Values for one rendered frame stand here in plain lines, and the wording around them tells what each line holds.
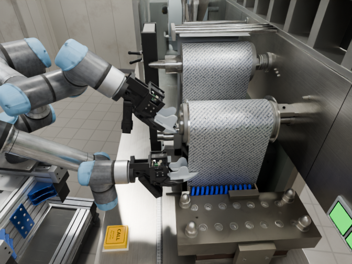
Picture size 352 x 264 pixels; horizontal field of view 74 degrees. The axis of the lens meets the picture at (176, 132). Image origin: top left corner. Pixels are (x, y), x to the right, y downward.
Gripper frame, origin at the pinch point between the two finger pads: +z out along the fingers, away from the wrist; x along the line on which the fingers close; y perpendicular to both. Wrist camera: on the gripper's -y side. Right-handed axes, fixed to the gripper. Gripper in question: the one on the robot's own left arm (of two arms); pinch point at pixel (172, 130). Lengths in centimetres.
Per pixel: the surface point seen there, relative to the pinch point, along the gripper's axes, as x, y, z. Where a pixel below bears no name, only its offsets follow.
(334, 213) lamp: -27.4, 19.0, 30.7
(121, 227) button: -12.3, -35.2, 5.9
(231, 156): -5.2, 5.8, 18.1
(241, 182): -5.3, 0.2, 29.7
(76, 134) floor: 164, -162, 0
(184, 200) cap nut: -13.0, -11.2, 12.8
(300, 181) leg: 8, 8, 66
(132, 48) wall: 337, -95, 15
